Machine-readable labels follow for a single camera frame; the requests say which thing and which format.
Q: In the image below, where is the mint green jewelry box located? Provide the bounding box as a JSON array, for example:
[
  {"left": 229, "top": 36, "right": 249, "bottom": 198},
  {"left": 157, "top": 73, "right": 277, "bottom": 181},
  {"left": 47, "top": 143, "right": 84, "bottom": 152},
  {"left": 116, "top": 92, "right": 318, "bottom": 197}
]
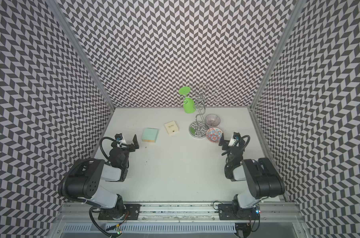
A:
[{"left": 142, "top": 128, "right": 159, "bottom": 143}]

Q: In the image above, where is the cream small jewelry box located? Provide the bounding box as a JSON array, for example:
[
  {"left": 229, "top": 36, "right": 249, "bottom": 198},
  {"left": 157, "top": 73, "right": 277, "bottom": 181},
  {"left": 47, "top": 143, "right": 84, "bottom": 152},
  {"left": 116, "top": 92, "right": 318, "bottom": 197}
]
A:
[{"left": 164, "top": 121, "right": 179, "bottom": 136}]

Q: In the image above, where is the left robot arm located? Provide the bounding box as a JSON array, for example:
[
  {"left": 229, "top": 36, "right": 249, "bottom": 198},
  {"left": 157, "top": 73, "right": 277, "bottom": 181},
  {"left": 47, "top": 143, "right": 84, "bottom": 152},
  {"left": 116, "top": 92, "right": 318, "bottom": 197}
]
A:
[{"left": 58, "top": 133, "right": 141, "bottom": 221}]

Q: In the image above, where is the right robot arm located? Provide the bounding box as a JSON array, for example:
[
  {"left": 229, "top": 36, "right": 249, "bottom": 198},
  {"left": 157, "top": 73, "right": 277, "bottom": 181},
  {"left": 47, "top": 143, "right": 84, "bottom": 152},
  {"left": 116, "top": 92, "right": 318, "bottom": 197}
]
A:
[{"left": 219, "top": 132, "right": 285, "bottom": 219}]

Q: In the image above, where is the colourful patterned ceramic bowl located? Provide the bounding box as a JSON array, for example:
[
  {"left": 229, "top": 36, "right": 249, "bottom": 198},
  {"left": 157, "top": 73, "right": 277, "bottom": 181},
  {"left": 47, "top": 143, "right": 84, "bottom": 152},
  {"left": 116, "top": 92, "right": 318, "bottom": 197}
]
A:
[{"left": 206, "top": 128, "right": 223, "bottom": 143}]

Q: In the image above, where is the clear purple glass bowl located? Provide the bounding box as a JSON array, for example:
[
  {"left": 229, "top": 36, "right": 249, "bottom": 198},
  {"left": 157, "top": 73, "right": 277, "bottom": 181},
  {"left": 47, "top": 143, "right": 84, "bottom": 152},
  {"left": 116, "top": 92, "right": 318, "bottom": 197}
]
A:
[{"left": 205, "top": 114, "right": 221, "bottom": 128}]

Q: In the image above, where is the green plastic wine glass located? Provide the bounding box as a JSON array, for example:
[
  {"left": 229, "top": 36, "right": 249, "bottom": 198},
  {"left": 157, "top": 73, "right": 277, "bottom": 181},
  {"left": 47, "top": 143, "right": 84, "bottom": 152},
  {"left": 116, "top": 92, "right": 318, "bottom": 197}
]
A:
[{"left": 179, "top": 86, "right": 196, "bottom": 114}]

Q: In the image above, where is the chrome wire jewelry stand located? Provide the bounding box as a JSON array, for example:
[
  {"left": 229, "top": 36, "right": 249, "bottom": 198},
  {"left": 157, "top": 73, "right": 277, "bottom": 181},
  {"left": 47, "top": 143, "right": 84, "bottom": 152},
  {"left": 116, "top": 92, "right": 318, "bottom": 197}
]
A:
[{"left": 188, "top": 89, "right": 222, "bottom": 139}]

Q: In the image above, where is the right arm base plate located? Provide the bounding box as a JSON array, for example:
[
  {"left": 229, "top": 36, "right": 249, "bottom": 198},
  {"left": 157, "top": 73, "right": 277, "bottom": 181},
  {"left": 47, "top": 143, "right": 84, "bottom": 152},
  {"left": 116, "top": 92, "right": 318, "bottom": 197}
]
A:
[{"left": 217, "top": 203, "right": 260, "bottom": 221}]

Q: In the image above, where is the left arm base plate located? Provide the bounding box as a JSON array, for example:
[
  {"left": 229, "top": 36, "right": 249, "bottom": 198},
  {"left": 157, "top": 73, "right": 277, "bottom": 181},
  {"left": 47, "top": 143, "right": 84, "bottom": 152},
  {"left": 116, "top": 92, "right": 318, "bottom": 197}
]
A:
[{"left": 98, "top": 203, "right": 141, "bottom": 221}]

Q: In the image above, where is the aluminium front rail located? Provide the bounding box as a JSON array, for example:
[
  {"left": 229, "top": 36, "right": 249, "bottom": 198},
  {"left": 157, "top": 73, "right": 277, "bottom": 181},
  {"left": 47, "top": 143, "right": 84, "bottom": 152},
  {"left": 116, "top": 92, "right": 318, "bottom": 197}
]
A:
[{"left": 56, "top": 201, "right": 304, "bottom": 224}]

